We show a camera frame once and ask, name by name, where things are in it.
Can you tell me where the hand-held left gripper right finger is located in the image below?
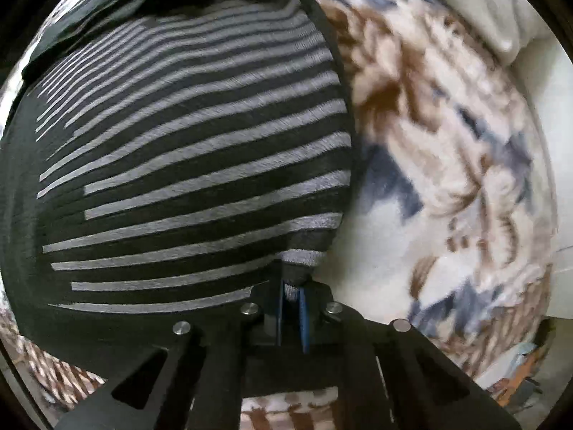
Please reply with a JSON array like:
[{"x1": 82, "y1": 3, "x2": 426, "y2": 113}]
[{"x1": 297, "y1": 280, "x2": 524, "y2": 430}]

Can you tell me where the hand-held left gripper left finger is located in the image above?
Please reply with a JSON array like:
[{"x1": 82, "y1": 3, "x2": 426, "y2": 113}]
[{"x1": 54, "y1": 280, "x2": 285, "y2": 430}]

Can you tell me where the black grey striped sweater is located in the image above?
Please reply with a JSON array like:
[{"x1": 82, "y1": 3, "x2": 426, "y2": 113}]
[{"x1": 0, "y1": 0, "x2": 359, "y2": 388}]

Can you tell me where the white pillow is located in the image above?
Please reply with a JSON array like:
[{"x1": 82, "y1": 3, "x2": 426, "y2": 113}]
[{"x1": 394, "y1": 0, "x2": 553, "y2": 66}]

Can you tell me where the floral printed blanket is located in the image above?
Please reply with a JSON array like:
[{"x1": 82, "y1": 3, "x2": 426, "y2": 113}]
[{"x1": 0, "y1": 0, "x2": 560, "y2": 430}]

